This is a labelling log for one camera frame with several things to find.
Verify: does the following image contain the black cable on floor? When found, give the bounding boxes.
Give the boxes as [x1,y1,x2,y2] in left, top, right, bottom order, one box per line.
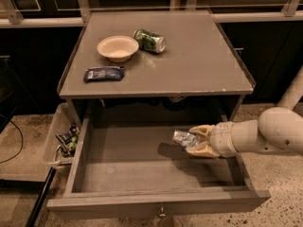
[0,113,24,165]

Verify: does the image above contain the snack packets in bin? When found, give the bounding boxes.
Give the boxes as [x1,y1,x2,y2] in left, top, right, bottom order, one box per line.
[56,125,80,158]

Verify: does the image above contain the green soda can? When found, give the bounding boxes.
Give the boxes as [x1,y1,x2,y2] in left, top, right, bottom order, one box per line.
[134,29,166,54]

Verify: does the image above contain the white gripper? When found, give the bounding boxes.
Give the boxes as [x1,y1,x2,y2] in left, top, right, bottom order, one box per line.
[186,122,237,158]

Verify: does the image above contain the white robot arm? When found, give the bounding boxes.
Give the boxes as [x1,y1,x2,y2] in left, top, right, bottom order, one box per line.
[186,67,303,158]

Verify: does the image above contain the open grey top drawer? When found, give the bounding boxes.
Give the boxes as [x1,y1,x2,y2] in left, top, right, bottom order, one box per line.
[47,113,270,219]

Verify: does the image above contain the grey wooden cabinet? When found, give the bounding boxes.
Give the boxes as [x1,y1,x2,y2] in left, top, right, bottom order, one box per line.
[58,10,255,119]

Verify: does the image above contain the silver redbull can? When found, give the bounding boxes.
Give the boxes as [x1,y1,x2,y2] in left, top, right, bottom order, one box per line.
[172,130,200,148]

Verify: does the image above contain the metal drawer handle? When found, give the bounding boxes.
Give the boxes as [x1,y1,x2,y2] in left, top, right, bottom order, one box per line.
[158,206,167,218]

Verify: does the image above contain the metal railing frame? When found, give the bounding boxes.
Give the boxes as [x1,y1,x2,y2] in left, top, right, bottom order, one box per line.
[0,0,303,27]

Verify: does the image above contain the beige paper bowl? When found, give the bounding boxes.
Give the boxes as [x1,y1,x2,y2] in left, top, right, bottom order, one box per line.
[97,36,139,62]

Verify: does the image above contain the blue snack packet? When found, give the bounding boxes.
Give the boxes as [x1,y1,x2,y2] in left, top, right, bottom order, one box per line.
[83,66,125,82]

